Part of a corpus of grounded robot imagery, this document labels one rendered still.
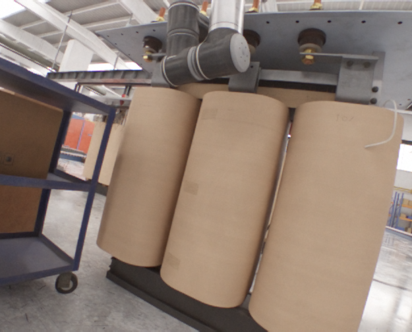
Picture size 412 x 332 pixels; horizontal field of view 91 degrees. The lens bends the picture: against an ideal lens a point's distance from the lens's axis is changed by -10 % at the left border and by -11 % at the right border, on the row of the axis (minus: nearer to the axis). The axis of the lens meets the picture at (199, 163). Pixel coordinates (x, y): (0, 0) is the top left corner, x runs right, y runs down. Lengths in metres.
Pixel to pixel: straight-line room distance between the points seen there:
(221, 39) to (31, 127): 0.76
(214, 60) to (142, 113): 0.62
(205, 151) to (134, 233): 0.52
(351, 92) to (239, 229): 0.67
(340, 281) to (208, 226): 0.50
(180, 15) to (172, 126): 0.51
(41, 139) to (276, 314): 1.11
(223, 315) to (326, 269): 0.52
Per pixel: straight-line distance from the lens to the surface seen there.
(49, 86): 0.98
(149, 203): 1.10
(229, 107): 0.98
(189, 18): 0.82
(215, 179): 0.92
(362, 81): 1.03
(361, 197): 0.89
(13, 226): 1.77
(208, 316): 1.21
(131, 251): 1.18
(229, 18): 0.72
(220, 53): 0.65
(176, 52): 0.76
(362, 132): 0.92
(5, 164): 1.03
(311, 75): 1.09
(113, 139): 3.68
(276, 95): 1.10
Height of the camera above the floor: 0.70
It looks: 3 degrees up
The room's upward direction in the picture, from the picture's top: 14 degrees clockwise
